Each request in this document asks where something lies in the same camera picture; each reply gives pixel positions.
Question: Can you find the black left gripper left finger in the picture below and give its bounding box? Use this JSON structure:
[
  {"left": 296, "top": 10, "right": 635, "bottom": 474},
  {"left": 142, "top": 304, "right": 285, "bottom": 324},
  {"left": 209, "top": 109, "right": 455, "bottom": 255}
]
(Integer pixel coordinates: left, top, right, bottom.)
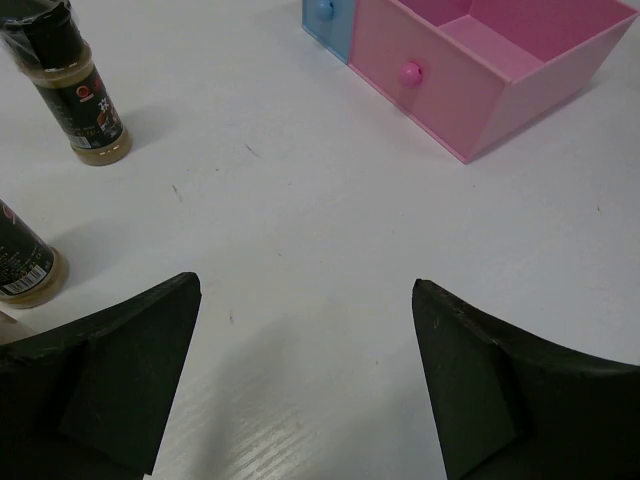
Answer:
[{"left": 1, "top": 272, "right": 201, "bottom": 479}]

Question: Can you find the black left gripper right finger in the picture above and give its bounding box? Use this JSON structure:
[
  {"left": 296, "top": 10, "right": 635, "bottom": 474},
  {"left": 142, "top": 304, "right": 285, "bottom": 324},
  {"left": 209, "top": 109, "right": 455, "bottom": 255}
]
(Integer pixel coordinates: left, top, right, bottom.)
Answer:
[{"left": 412, "top": 280, "right": 639, "bottom": 479}]

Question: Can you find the black-label spice jar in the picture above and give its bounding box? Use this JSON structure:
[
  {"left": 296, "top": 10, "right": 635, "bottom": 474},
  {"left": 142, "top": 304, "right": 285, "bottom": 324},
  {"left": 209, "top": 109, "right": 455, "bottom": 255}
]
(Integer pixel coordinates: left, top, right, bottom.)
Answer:
[{"left": 1, "top": 201, "right": 69, "bottom": 309}]

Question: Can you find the black-cap pepper spice jar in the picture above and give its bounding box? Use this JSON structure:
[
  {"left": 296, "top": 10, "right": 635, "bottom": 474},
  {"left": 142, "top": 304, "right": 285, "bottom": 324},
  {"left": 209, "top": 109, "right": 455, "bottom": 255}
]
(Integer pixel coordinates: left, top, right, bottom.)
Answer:
[{"left": 1, "top": 1, "right": 132, "bottom": 166}]

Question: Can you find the pink storage box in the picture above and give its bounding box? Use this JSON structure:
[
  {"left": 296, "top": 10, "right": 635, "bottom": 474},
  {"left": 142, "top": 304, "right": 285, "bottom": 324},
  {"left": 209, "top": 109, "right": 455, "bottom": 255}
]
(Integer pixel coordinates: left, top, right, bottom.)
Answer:
[{"left": 349, "top": 1, "right": 638, "bottom": 163}]

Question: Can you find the blue storage box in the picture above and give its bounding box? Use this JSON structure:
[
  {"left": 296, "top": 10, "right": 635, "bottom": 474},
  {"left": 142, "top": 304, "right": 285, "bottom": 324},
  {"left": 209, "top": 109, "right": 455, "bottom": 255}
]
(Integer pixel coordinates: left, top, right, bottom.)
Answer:
[{"left": 302, "top": 0, "right": 356, "bottom": 64}]

